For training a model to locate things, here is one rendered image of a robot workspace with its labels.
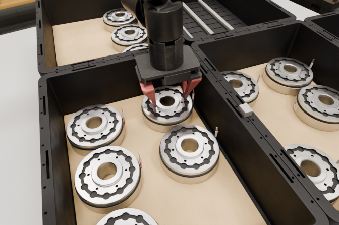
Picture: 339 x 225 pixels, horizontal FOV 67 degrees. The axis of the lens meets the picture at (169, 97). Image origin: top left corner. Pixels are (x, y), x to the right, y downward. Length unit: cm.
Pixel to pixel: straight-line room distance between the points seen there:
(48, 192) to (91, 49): 47
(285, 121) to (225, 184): 20
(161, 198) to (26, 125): 46
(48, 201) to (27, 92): 56
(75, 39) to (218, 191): 58
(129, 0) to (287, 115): 38
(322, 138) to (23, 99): 77
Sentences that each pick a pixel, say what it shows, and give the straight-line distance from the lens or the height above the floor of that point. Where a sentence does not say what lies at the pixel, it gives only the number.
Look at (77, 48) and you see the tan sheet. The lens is 76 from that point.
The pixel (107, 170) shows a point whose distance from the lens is 45.
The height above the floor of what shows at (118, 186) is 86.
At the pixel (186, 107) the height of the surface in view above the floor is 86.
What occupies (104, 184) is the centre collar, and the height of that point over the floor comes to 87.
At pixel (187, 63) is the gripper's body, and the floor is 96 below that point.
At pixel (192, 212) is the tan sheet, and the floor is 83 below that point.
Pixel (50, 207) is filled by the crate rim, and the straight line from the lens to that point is 35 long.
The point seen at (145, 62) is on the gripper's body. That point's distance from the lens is 45.
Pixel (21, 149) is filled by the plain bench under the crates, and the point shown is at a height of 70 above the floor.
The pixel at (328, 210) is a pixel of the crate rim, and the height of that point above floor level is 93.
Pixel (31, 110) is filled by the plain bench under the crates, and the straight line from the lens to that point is 81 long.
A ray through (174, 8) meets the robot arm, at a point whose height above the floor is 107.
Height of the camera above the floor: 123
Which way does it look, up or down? 44 degrees down
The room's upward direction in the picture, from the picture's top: straight up
